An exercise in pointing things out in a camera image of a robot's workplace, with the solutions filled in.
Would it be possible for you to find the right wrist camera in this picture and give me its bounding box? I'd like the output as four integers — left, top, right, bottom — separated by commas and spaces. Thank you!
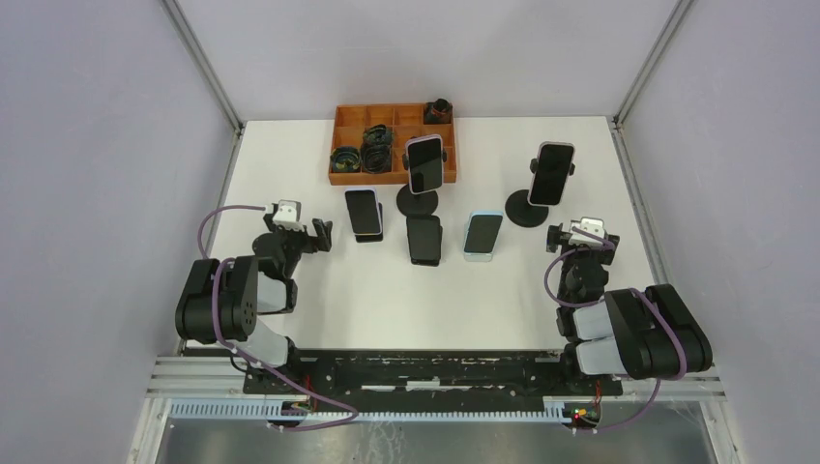
569, 217, 608, 248

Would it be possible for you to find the white pink case phone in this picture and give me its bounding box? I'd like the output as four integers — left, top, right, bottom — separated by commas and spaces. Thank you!
405, 134, 445, 194

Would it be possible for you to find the black coil tray left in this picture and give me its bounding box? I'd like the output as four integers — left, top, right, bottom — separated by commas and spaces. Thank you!
330, 145, 362, 173

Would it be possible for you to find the pink case phone right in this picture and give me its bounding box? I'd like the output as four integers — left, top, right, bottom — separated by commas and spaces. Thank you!
527, 142, 575, 207

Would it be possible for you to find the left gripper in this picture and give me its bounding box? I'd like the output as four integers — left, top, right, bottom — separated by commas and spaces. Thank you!
264, 214, 332, 278

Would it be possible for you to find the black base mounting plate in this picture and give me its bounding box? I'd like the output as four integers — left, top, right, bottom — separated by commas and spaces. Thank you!
242, 349, 624, 415

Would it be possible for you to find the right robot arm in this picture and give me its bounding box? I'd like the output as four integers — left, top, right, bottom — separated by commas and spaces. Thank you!
546, 217, 714, 394

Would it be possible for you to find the orange compartment tray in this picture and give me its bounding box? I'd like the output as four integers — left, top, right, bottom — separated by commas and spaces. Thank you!
328, 100, 457, 187

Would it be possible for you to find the grey folding stand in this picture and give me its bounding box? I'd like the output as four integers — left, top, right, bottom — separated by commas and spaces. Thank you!
464, 253, 493, 263

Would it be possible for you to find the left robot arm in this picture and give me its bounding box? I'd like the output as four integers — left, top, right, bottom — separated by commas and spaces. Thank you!
175, 212, 334, 394

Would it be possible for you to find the round base stand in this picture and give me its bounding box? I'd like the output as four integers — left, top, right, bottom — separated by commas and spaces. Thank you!
395, 180, 444, 217
505, 159, 575, 228

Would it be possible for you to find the blue case phone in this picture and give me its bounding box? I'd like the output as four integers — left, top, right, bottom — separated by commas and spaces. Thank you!
462, 211, 504, 254

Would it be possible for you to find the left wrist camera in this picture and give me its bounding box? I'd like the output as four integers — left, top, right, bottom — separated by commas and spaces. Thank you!
272, 200, 303, 232

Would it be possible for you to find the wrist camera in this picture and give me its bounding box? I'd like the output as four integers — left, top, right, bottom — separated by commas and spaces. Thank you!
569, 217, 608, 248
272, 200, 303, 232

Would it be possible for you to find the black coil tray middle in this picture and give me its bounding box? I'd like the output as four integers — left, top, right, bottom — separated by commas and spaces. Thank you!
361, 124, 394, 151

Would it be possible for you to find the black coil back corner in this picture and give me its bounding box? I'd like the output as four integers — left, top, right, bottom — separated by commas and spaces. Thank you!
423, 99, 453, 125

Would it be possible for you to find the black coil tray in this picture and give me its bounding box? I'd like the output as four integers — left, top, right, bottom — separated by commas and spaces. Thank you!
330, 145, 362, 173
361, 145, 392, 174
361, 124, 394, 151

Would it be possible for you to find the black coil tray front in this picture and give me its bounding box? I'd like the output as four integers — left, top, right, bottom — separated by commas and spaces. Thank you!
361, 145, 392, 174

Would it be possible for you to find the black case phone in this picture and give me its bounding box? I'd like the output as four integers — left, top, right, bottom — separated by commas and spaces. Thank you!
406, 215, 443, 257

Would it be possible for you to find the lavender case phone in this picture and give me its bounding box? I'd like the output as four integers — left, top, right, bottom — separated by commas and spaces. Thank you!
344, 187, 383, 236

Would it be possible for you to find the small black folding stand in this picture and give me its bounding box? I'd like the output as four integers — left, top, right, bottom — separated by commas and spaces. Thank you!
354, 202, 386, 245

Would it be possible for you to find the white comb cable duct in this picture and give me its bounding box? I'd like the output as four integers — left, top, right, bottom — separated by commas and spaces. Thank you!
167, 399, 578, 424

